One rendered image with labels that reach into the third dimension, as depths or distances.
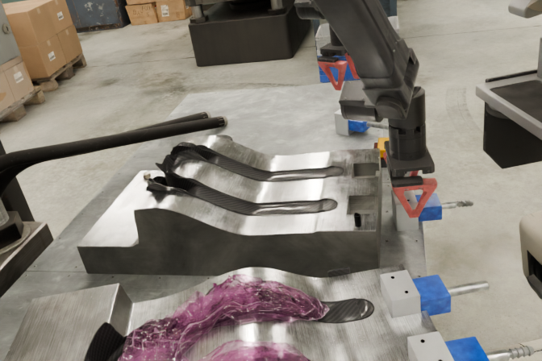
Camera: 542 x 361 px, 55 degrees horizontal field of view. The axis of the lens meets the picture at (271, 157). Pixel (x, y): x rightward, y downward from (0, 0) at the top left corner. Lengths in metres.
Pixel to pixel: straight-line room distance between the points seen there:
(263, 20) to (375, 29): 4.08
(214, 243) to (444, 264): 1.40
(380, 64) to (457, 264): 1.51
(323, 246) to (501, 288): 1.31
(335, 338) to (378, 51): 0.35
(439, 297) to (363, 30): 0.34
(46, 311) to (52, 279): 0.26
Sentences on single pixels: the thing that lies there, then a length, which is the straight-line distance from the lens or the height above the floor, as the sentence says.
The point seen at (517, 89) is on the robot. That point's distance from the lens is 0.82.
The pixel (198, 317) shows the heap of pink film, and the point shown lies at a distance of 0.66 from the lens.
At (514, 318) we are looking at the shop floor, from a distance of 1.94.
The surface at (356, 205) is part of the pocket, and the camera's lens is 0.86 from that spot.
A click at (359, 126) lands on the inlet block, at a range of 1.23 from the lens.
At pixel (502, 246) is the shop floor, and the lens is 2.23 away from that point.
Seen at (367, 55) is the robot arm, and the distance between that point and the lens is 0.68.
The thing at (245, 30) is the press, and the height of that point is 0.30.
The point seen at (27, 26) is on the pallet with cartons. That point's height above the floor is 0.61.
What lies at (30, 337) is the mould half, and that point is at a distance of 0.72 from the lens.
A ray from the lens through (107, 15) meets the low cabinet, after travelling 7.72.
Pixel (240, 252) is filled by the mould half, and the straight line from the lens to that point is 0.83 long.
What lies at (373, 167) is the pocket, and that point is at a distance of 0.94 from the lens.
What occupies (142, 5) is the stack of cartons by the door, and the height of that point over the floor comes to 0.26.
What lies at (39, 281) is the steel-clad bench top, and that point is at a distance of 1.02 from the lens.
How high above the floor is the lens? 1.34
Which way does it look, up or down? 27 degrees down
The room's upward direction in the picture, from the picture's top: 10 degrees counter-clockwise
